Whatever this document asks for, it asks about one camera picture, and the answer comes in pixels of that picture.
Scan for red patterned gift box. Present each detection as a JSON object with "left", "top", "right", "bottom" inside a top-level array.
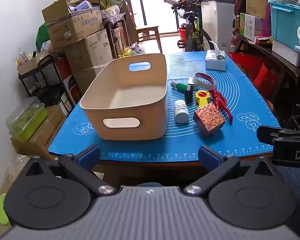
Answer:
[{"left": 193, "top": 103, "right": 226, "bottom": 133}]

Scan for white tissue box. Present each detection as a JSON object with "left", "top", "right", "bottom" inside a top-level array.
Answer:
[{"left": 205, "top": 41, "right": 227, "bottom": 71}]

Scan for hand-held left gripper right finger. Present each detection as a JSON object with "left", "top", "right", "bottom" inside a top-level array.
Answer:
[{"left": 184, "top": 145, "right": 274, "bottom": 196}]

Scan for white pill bottle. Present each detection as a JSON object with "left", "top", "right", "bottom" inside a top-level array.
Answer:
[{"left": 174, "top": 99, "right": 190, "bottom": 124}]

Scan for black metal cart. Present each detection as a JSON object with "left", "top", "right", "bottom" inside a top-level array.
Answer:
[{"left": 18, "top": 54, "right": 73, "bottom": 106}]

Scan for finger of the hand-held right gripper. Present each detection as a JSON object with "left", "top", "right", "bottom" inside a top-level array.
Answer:
[{"left": 256, "top": 125, "right": 281, "bottom": 145}]

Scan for beige plastic storage bin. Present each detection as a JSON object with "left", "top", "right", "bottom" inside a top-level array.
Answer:
[{"left": 79, "top": 53, "right": 168, "bottom": 141}]

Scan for dark wooden sideboard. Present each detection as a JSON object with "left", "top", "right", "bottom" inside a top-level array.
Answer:
[{"left": 231, "top": 31, "right": 300, "bottom": 121}]

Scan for green white cup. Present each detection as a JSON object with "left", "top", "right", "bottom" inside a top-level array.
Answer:
[{"left": 0, "top": 193, "right": 11, "bottom": 226}]

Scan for green marker bottle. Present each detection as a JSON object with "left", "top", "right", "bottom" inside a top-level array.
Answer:
[{"left": 170, "top": 81, "right": 190, "bottom": 94}]

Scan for red paper bags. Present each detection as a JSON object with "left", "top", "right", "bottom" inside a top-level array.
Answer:
[{"left": 228, "top": 52, "right": 278, "bottom": 91}]

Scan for white refrigerator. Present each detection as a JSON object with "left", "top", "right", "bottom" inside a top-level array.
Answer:
[{"left": 200, "top": 0, "right": 237, "bottom": 53}]

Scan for wooden chair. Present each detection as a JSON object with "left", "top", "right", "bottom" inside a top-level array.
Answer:
[{"left": 122, "top": 0, "right": 163, "bottom": 53}]

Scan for red white appliance box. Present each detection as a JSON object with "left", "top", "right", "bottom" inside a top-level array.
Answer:
[{"left": 56, "top": 56, "right": 82, "bottom": 106}]

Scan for open cardboard box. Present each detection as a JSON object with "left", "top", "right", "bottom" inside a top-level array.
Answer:
[{"left": 41, "top": 0, "right": 104, "bottom": 50}]

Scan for small black bottle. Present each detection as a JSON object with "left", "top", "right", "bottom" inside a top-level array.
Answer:
[{"left": 184, "top": 83, "right": 198, "bottom": 104}]

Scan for green container clear lid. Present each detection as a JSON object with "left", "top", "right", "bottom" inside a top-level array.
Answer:
[{"left": 5, "top": 96, "right": 48, "bottom": 142}]

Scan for red silver action figure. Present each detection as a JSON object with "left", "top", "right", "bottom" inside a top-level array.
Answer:
[{"left": 207, "top": 88, "right": 234, "bottom": 124}]

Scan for white plastic box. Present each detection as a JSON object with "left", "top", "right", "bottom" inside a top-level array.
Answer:
[{"left": 272, "top": 40, "right": 300, "bottom": 67}]

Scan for yellow toy with red knob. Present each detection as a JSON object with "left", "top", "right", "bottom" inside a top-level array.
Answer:
[{"left": 195, "top": 90, "right": 212, "bottom": 111}]

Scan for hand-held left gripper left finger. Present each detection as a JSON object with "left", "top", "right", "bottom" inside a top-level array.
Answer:
[{"left": 26, "top": 144, "right": 117, "bottom": 197}]

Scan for shallow cardboard box with clutter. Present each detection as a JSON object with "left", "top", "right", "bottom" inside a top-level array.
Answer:
[{"left": 17, "top": 49, "right": 52, "bottom": 76}]

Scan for clear tape roll red core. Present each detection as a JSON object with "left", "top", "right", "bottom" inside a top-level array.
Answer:
[{"left": 192, "top": 72, "right": 217, "bottom": 89}]

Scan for blue silicone baking mat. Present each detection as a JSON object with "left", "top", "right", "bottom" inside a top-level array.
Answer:
[{"left": 48, "top": 51, "right": 281, "bottom": 162}]

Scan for green white carton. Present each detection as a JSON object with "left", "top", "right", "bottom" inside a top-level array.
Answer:
[{"left": 240, "top": 13, "right": 263, "bottom": 42}]

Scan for black green bicycle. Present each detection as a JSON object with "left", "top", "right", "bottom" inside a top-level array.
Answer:
[{"left": 164, "top": 0, "right": 213, "bottom": 53}]

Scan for teal plastic storage bin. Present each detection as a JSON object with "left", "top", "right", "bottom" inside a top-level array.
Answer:
[{"left": 267, "top": 0, "right": 300, "bottom": 50}]

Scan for printed cardboard box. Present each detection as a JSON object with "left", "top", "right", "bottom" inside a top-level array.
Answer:
[{"left": 11, "top": 104, "right": 68, "bottom": 161}]

